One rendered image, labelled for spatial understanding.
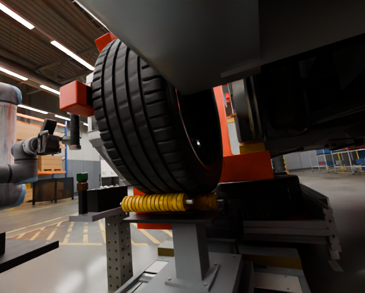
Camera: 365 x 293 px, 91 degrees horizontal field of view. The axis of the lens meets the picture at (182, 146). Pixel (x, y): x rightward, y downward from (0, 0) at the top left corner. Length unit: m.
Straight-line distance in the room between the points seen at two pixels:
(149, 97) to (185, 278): 0.62
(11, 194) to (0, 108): 0.49
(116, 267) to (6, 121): 1.05
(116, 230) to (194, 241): 0.60
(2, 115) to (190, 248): 1.25
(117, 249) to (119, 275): 0.14
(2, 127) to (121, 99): 1.03
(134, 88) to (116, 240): 0.93
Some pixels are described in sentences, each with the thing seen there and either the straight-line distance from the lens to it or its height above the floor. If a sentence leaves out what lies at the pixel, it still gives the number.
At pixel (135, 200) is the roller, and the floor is 0.52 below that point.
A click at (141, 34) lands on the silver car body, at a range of 0.21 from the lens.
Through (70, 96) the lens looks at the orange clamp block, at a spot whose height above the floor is 0.84.
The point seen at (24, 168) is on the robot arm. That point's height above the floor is 0.70.
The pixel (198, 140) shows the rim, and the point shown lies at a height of 0.76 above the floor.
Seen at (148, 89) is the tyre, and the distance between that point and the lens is 0.45.
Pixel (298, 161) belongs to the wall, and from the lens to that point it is 14.27.
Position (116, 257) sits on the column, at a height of 0.17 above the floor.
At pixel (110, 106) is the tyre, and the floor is 0.80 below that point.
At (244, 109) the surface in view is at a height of 0.80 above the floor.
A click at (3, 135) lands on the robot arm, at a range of 1.44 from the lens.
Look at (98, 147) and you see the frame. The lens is 0.65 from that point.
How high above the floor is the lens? 0.60
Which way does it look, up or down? 9 degrees up
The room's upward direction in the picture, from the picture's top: 6 degrees counter-clockwise
